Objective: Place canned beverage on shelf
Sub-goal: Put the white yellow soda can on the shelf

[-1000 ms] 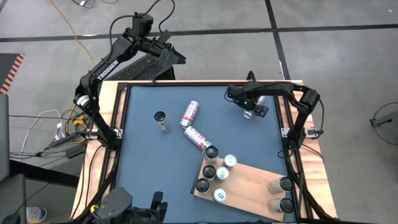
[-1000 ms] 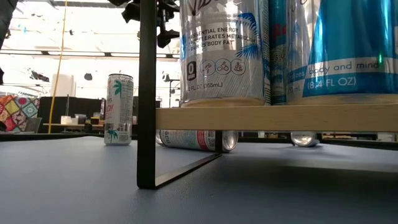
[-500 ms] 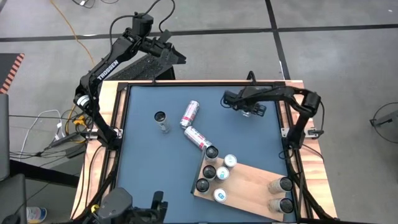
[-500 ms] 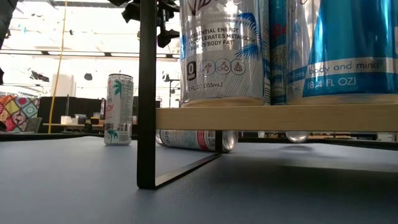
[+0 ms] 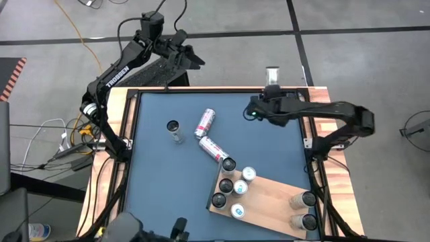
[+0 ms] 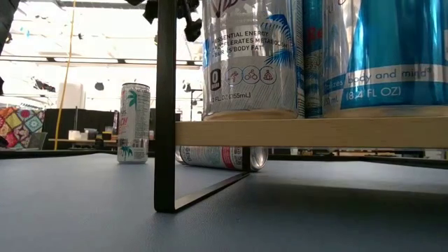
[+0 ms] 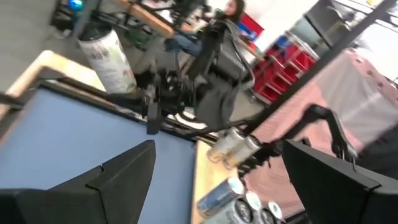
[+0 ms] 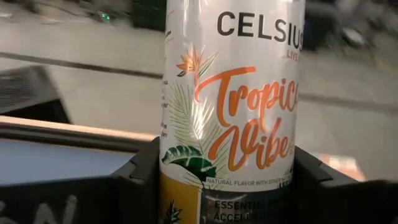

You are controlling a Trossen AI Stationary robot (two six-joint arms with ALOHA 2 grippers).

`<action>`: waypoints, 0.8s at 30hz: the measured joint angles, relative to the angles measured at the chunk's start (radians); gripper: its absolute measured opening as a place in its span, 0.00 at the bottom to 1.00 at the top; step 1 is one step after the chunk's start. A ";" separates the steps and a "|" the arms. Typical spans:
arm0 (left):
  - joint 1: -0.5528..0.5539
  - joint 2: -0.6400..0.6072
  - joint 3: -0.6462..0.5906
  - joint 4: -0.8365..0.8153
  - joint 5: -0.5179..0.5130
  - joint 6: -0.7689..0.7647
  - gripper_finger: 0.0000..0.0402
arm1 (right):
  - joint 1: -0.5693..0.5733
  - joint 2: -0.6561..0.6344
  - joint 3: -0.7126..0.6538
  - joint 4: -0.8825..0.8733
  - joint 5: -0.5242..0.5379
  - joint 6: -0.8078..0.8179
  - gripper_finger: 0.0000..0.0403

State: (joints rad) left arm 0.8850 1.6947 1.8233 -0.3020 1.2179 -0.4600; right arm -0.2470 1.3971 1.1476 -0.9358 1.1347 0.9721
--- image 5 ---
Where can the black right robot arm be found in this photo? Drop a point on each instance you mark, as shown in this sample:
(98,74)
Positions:
(329,109)

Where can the yellow plug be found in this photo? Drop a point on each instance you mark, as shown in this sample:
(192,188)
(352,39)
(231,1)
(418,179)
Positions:
(85,129)

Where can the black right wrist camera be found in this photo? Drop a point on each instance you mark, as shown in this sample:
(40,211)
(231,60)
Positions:
(253,111)

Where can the white plastic container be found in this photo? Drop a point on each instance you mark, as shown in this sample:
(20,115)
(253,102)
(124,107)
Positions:
(38,231)

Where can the black power brick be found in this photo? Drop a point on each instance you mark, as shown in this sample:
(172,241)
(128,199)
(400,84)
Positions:
(81,163)

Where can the silver metal bracket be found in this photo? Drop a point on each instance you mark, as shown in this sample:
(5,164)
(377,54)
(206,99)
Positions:
(310,142)

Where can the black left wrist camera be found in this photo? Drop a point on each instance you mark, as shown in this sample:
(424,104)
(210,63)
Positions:
(180,37)

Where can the black floor beam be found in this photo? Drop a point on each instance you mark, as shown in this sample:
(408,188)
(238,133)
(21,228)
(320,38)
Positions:
(47,188)

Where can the white can with yellow patch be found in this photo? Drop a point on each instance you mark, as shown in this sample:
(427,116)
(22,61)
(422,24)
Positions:
(304,222)

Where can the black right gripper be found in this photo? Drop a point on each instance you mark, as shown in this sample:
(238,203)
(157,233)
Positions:
(275,107)

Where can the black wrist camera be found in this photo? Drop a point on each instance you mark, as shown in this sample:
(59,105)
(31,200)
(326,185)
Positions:
(180,37)
(253,111)

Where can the silver can with blue palm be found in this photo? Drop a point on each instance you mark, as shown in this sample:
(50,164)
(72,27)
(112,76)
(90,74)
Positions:
(226,185)

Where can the silver can with blue tab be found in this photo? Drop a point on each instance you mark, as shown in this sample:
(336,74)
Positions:
(240,187)

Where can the blue table mat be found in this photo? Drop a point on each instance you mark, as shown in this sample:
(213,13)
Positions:
(161,188)

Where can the black hand-held object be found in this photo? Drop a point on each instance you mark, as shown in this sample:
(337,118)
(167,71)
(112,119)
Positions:
(179,230)

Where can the black metal table frame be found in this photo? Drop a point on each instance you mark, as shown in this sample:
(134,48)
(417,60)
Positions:
(218,90)

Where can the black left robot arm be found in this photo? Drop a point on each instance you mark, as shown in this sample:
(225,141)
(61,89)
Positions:
(127,64)

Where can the black power strip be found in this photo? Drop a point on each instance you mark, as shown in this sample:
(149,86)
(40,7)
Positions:
(67,152)

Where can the wooden board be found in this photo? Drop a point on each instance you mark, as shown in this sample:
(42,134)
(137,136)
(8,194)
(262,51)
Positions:
(268,201)

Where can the white can with red band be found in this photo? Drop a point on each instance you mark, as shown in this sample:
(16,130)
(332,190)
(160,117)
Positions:
(211,148)

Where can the silver slim beverage can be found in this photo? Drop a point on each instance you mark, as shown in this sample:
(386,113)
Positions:
(205,122)
(228,164)
(218,199)
(304,200)
(272,75)

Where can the white peach-print beverage can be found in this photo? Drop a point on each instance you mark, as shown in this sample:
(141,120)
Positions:
(174,129)

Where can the black mat with striped edge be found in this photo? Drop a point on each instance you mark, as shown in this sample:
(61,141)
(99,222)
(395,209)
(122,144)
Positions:
(8,72)

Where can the blue Red Bull can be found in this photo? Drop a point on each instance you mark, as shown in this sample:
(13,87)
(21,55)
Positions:
(249,173)

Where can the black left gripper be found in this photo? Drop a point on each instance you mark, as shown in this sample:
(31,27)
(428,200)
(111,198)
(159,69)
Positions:
(174,53)

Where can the silver-blue can with blue tab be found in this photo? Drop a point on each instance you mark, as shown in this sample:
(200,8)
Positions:
(238,210)

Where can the grey panel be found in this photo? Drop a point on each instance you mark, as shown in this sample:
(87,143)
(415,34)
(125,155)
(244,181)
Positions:
(4,148)

